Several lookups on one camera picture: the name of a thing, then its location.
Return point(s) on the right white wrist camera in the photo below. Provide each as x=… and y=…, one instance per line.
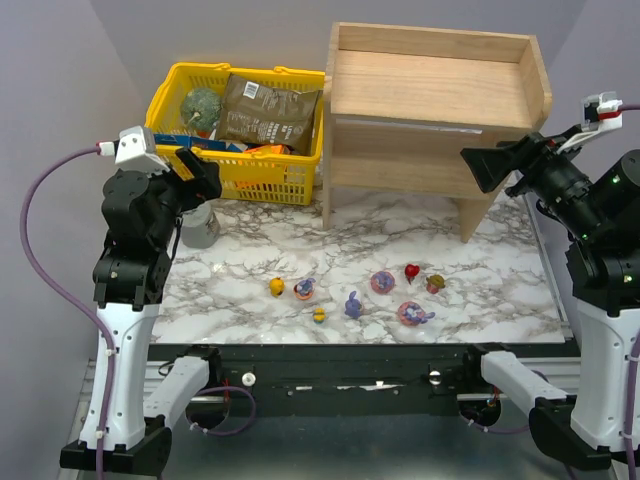
x=602, y=114

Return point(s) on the yellow duck toy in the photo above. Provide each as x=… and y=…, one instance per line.
x=277, y=286

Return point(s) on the blue box in basket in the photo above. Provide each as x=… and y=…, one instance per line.
x=190, y=142

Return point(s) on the small yellow striped toy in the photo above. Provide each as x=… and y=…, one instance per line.
x=319, y=315

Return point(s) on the grey cup with print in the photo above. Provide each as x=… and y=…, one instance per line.
x=200, y=227

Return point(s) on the wooden two-tier shelf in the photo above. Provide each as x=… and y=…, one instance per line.
x=401, y=102

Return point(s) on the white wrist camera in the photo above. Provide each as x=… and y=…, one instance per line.
x=602, y=114
x=134, y=150

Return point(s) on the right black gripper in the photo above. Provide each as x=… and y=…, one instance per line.
x=513, y=166

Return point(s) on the yellow plastic shopping basket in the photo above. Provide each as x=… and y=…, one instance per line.
x=163, y=116

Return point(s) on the olive cupcake bear toy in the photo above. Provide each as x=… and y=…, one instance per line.
x=435, y=283

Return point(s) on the brown snack bag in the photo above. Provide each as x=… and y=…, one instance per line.
x=253, y=113

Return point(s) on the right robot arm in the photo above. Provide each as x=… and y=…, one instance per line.
x=599, y=424

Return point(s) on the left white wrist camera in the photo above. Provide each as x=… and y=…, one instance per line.
x=134, y=150

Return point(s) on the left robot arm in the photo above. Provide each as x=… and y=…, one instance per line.
x=143, y=212

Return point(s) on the green toy pumpkin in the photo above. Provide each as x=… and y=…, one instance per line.
x=200, y=109

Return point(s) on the purple bunny with strawberry cake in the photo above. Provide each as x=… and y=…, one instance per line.
x=353, y=307

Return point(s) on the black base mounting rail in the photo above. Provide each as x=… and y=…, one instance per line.
x=350, y=380

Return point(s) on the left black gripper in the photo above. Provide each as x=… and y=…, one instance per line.
x=189, y=176

